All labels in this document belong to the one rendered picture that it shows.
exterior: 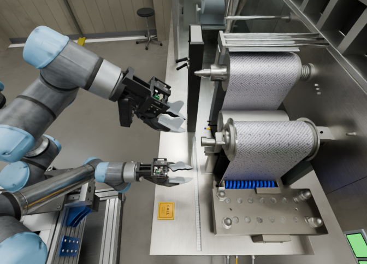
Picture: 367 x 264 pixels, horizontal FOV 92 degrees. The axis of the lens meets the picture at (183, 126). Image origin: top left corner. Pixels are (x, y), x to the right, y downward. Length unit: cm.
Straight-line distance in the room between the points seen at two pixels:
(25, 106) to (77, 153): 190
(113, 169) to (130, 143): 144
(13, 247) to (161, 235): 50
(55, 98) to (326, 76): 79
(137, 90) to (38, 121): 19
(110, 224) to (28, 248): 111
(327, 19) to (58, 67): 81
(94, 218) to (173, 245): 98
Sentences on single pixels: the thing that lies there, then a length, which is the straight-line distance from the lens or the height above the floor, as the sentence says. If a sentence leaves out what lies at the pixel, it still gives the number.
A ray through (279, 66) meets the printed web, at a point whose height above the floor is 140.
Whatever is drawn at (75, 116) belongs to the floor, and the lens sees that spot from 269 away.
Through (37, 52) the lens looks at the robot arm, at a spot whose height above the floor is 160.
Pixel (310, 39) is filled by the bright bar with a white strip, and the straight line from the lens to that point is 80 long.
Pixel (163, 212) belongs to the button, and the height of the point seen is 92.
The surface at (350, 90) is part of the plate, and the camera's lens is 71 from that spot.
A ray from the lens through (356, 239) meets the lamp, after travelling 75.
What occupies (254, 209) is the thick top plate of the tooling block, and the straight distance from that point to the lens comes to 80.
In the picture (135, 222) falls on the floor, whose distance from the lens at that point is 183.
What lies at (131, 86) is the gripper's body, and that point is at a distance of 39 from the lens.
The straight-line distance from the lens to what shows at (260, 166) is 71.
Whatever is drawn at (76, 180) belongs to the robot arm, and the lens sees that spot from 79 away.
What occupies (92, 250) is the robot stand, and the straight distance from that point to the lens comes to 169.
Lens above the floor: 176
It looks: 54 degrees down
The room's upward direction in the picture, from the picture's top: straight up
